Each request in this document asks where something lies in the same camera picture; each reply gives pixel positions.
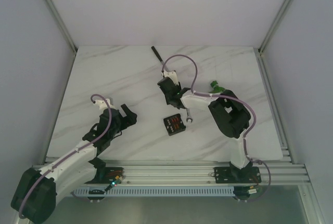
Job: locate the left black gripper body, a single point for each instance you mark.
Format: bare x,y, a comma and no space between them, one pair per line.
122,118

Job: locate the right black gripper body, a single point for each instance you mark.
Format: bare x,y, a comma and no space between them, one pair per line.
167,100

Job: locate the black fuse box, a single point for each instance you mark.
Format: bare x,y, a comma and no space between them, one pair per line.
174,124

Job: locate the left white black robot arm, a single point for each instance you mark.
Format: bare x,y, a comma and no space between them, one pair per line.
40,190

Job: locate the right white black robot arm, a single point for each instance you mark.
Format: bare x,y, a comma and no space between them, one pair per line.
229,113

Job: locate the silver combination wrench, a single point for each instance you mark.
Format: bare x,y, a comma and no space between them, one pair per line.
189,118

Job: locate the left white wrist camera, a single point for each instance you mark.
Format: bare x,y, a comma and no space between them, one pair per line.
102,104

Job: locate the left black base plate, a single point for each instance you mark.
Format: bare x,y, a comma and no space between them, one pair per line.
106,175

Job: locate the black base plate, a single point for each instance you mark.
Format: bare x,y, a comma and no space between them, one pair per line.
232,175
106,175

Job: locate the claw hammer black handle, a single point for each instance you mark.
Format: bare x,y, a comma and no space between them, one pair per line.
159,57

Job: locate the grey slotted cable duct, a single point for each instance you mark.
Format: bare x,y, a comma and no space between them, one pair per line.
168,191

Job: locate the left aluminium frame post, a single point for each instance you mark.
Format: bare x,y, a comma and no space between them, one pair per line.
61,25

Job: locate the aluminium frame post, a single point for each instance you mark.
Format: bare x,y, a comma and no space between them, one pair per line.
61,25
274,26

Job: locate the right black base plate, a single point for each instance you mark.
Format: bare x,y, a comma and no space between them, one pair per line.
232,175

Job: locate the aluminium mounting rail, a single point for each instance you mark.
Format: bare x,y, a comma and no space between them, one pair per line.
199,173

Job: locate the right aluminium frame post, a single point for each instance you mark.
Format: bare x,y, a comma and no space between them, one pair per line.
274,26

